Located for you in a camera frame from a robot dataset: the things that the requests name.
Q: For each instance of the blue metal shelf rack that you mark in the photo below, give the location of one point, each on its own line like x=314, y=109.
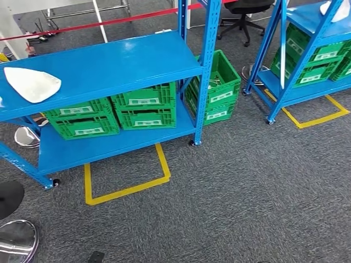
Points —
x=109, y=65
x=301, y=90

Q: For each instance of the green plastic crate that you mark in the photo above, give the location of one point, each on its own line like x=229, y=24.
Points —
x=148, y=119
x=79, y=107
x=145, y=96
x=315, y=74
x=223, y=83
x=219, y=114
x=343, y=69
x=299, y=41
x=87, y=127

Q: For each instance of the white power strip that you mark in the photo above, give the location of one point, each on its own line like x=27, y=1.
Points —
x=163, y=31

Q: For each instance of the chrome stanchion base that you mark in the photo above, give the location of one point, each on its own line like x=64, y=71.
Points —
x=247, y=74
x=26, y=137

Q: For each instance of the red barrier belt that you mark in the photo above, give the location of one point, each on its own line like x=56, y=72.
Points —
x=109, y=22

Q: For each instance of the black office chair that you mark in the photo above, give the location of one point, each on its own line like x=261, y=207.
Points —
x=244, y=14

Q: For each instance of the black wifi router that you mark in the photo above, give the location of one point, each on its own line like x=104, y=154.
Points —
x=44, y=34

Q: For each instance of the pink drink bottle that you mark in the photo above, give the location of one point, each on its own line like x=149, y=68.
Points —
x=30, y=50

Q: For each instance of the yellow umbrella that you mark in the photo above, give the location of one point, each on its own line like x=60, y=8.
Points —
x=3, y=57

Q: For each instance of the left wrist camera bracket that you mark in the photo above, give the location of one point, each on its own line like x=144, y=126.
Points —
x=96, y=257

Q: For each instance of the metal table frame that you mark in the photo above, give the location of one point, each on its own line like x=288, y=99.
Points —
x=82, y=12

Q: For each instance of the black stanchion post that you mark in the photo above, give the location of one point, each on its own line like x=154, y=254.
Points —
x=9, y=198

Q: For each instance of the chrome stanchion post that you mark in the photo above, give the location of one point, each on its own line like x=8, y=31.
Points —
x=16, y=241

